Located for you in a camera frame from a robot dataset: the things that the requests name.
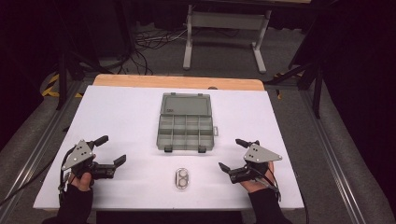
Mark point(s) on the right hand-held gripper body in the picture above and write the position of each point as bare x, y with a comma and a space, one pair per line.
260, 154

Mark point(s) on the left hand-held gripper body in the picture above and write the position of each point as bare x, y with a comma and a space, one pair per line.
79, 155

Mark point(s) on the clear case with round batteries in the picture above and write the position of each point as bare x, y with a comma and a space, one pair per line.
182, 178

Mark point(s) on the grey plastic organizer box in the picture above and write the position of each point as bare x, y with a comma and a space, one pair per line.
185, 124

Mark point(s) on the person's left hand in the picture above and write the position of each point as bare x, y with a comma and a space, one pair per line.
83, 183

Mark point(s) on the person's right hand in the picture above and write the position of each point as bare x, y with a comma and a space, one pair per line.
256, 185

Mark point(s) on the white table sheet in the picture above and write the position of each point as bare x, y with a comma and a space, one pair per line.
124, 124

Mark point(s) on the black tripod stand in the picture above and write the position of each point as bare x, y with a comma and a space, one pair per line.
62, 77

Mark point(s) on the yellow black hazard tape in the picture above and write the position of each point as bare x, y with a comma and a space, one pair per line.
51, 85

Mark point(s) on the black metal stand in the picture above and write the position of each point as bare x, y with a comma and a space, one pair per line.
317, 90

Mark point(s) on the aluminium floor rail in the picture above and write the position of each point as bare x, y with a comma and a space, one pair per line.
34, 155
334, 161

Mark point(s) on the grey metal desk frame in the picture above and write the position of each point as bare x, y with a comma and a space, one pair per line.
229, 20

